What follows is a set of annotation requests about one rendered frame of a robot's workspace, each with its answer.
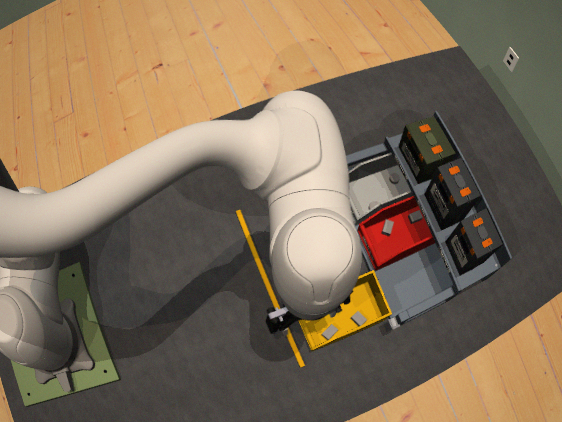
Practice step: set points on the yellow bin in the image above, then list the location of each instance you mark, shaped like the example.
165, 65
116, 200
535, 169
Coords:
367, 298

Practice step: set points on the red open bin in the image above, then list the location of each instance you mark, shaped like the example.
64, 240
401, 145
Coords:
405, 238

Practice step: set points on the grey metal bin rack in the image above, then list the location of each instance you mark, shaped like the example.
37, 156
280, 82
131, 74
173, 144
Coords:
422, 280

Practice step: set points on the grey metal disc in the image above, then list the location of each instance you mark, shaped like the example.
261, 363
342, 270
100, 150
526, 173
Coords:
394, 178

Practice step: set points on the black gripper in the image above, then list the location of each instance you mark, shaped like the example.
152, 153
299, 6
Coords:
278, 315

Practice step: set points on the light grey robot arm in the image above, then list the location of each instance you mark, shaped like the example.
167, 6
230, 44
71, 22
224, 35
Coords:
291, 155

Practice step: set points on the yellow retaining rail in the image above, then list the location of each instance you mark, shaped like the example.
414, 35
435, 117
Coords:
266, 282

